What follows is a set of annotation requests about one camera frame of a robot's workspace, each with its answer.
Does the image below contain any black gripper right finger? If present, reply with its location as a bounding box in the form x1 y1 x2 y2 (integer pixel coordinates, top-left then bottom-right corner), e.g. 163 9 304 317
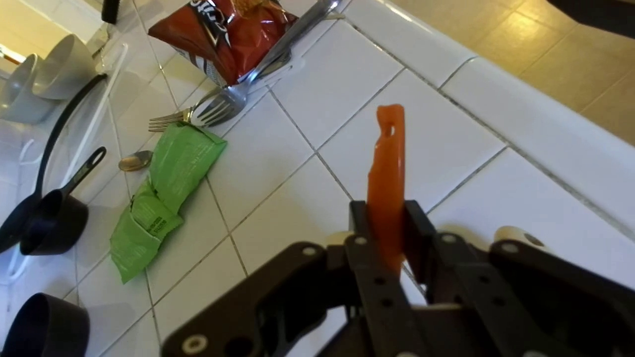
401 198 635 357

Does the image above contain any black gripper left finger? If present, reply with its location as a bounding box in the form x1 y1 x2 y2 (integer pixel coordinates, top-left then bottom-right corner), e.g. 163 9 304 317
161 198 427 357

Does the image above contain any orange handled metal spatula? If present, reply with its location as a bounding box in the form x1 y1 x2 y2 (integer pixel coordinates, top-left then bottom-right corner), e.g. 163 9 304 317
366 100 407 273

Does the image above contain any large green packet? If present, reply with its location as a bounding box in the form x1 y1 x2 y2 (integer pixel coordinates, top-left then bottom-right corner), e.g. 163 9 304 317
108 122 231 285

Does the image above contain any long silver fork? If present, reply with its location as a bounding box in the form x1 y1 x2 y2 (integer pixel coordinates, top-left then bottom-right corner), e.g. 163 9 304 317
193 0 348 130

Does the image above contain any short silver fork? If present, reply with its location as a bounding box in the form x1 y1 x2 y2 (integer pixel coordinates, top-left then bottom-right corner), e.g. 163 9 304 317
147 104 201 136

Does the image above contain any silver spoon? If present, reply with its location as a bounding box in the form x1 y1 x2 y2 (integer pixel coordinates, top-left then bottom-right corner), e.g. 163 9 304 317
117 148 157 174

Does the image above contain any red chips bag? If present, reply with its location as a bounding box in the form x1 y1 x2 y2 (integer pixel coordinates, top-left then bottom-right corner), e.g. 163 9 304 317
147 0 300 87

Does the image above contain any round black measuring cup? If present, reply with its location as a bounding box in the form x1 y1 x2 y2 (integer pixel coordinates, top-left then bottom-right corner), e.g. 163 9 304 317
0 291 92 357

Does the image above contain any white measuring cup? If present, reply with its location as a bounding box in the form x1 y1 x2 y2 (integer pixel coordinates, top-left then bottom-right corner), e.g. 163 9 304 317
30 31 104 102

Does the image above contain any black long handled measuring cup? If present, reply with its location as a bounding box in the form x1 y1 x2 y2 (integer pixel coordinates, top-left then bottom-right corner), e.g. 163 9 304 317
0 71 112 255

